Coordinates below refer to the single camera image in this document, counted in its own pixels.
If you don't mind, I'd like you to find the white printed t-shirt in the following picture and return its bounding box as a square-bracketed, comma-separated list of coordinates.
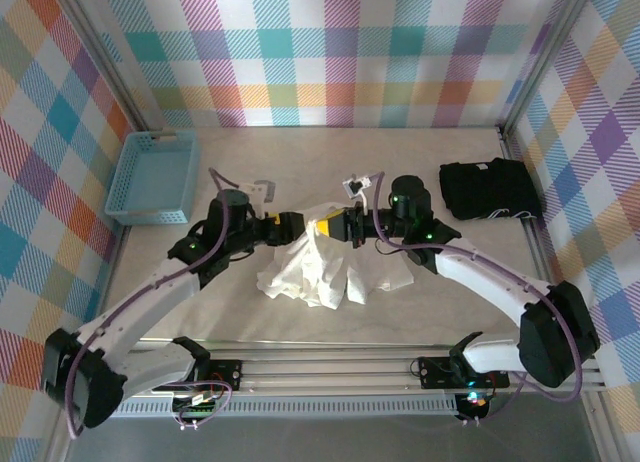
[254, 200, 417, 311]

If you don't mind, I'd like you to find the folded black t-shirt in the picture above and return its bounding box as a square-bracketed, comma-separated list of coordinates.
[438, 156, 542, 222]

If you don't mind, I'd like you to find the blue plastic basket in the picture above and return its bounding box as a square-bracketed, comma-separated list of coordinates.
[103, 129, 202, 227]

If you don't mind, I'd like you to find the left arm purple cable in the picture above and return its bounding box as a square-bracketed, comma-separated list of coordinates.
[64, 166, 242, 439]

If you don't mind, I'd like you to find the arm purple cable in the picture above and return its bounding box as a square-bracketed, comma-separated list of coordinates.
[64, 166, 242, 439]
[372, 170, 585, 426]

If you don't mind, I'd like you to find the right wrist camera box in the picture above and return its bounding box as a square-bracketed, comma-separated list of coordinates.
[341, 173, 375, 199]

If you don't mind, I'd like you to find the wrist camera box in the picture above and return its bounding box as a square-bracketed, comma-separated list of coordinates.
[341, 173, 375, 199]
[238, 178, 278, 218]

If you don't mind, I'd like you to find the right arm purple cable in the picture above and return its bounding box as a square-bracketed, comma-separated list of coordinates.
[372, 170, 585, 426]

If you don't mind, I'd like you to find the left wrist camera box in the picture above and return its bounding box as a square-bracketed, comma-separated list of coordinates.
[238, 178, 278, 218]

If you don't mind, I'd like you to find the aluminium side rail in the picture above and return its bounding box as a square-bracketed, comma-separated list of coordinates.
[498, 126, 552, 284]

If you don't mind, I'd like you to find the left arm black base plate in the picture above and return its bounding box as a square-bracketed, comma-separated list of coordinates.
[151, 359, 245, 394]

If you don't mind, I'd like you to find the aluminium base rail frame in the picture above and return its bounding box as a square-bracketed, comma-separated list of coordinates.
[55, 337, 607, 399]

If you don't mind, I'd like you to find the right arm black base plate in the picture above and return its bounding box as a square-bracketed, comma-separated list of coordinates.
[417, 355, 511, 391]

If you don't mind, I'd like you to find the grey slotted cable duct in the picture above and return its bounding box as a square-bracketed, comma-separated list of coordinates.
[79, 399, 460, 419]

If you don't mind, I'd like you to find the left controller board with wires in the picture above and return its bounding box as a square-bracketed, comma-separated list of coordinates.
[172, 389, 227, 431]

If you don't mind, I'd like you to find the controller board with wires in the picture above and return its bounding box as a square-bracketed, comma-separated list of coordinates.
[172, 389, 227, 431]
[456, 389, 494, 424]

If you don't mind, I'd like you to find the right controller board with wires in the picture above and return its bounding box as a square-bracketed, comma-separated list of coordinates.
[456, 389, 494, 424]

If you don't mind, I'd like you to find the right aluminium frame post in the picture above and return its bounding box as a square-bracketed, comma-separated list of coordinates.
[501, 0, 597, 134]

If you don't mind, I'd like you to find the aluminium frame post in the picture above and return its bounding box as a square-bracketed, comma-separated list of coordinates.
[501, 0, 597, 134]
[58, 0, 164, 133]

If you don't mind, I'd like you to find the left aluminium frame post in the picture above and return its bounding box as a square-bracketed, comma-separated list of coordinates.
[58, 0, 164, 133]

